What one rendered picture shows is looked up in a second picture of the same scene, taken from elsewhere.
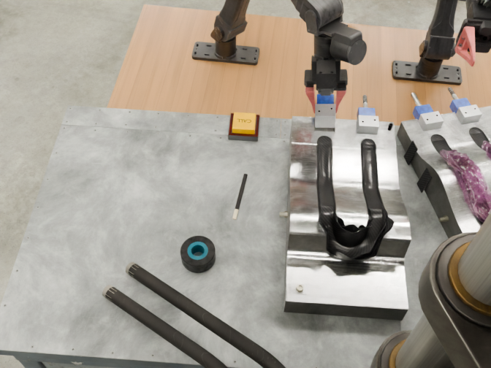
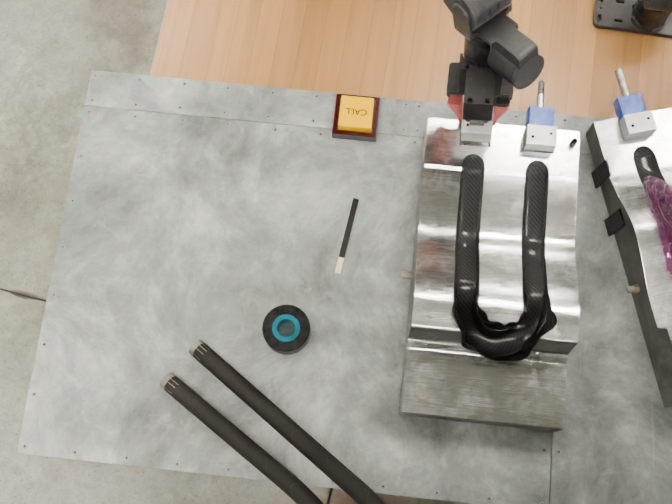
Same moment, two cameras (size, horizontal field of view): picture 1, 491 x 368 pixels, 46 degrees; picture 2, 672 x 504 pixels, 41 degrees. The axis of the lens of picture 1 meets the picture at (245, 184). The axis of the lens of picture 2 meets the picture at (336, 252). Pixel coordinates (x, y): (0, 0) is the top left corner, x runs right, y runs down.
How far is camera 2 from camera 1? 0.49 m
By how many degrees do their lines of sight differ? 20
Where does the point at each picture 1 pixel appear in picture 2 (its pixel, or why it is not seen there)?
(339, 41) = (502, 54)
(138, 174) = (201, 194)
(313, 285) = (440, 391)
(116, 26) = not seen: outside the picture
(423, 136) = (623, 150)
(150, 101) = (215, 65)
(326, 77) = (479, 108)
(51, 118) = not seen: outside the picture
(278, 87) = (412, 40)
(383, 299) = (531, 413)
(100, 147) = (144, 146)
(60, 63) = not seen: outside the picture
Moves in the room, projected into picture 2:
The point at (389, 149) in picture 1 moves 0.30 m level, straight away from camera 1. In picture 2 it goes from (567, 180) to (627, 32)
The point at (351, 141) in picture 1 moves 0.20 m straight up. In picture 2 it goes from (513, 165) to (538, 117)
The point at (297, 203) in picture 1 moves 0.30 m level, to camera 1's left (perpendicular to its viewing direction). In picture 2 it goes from (425, 278) to (238, 269)
